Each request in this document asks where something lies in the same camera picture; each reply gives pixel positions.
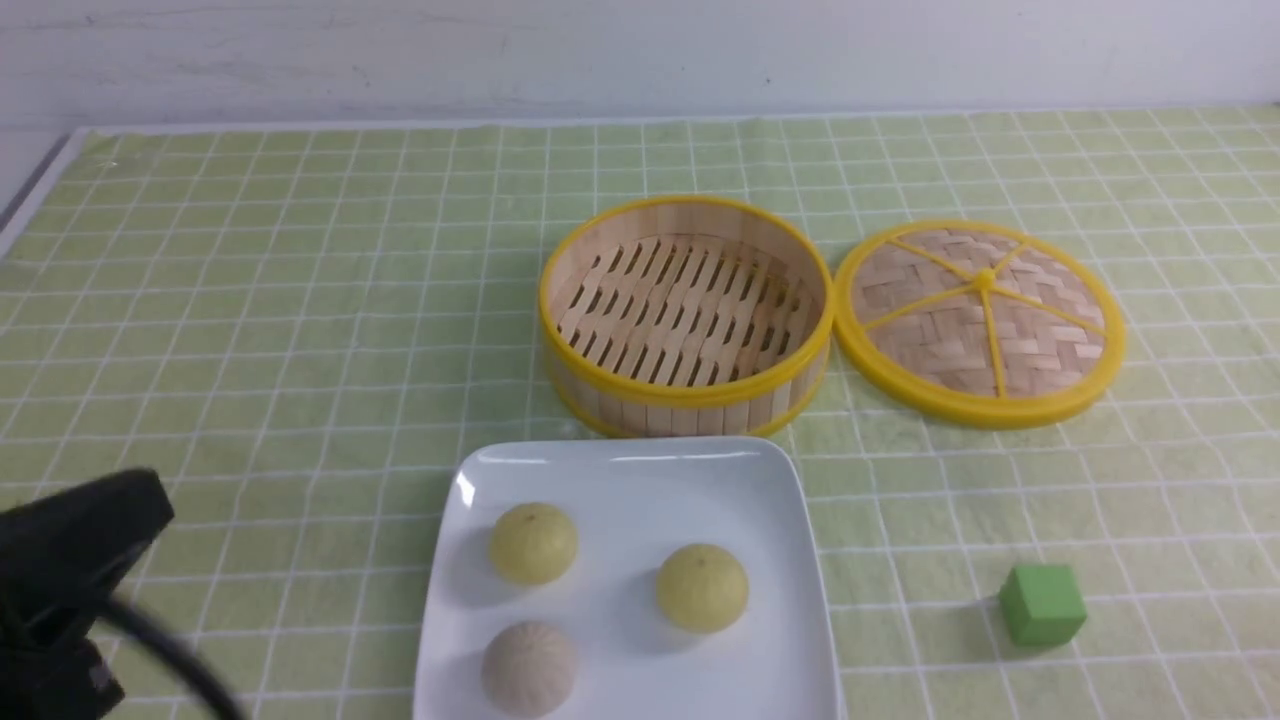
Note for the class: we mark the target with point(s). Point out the beige steamed bun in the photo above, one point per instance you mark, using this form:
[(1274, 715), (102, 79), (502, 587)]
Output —
[(529, 669)]

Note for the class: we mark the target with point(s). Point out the bamboo steamer basket yellow rim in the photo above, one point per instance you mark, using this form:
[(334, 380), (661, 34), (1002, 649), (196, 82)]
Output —
[(683, 316)]

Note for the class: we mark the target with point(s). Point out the yellow steamed bun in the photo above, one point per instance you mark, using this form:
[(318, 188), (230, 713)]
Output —
[(702, 588), (533, 544)]

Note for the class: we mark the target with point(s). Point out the green cube block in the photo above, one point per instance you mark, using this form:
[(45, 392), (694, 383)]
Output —
[(1042, 605)]

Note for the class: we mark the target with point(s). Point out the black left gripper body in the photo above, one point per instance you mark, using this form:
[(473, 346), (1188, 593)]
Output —
[(89, 535)]

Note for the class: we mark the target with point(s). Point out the white square plate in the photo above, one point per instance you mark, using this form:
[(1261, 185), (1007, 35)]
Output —
[(634, 502)]

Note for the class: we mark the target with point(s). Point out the green checkered tablecloth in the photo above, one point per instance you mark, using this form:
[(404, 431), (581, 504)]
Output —
[(305, 331)]

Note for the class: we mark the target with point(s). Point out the woven bamboo steamer lid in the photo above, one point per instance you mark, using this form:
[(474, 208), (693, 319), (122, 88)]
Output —
[(978, 324)]

